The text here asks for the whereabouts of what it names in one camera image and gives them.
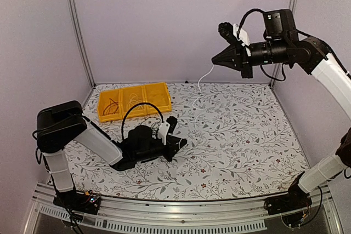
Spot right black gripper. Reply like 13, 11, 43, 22
212, 38, 289, 78

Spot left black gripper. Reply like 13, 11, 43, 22
134, 137, 187, 163

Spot white thin cable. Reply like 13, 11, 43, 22
177, 64, 216, 147

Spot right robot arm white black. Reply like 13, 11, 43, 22
212, 8, 350, 210

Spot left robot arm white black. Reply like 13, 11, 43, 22
32, 100, 187, 209

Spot floral patterned table mat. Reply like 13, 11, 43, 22
65, 83, 308, 201

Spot yellow bin left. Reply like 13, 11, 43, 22
97, 89, 122, 123

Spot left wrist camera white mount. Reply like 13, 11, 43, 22
157, 116, 178, 145

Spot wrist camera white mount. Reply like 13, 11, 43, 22
218, 22, 251, 56
157, 116, 178, 145

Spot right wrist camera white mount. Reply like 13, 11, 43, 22
218, 22, 251, 56

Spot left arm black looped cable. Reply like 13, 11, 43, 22
121, 102, 166, 143

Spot aluminium front rail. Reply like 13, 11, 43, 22
24, 184, 343, 233

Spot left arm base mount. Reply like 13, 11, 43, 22
53, 189, 101, 215

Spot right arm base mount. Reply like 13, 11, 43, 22
263, 185, 312, 228

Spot left aluminium frame post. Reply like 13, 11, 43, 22
67, 0, 96, 88

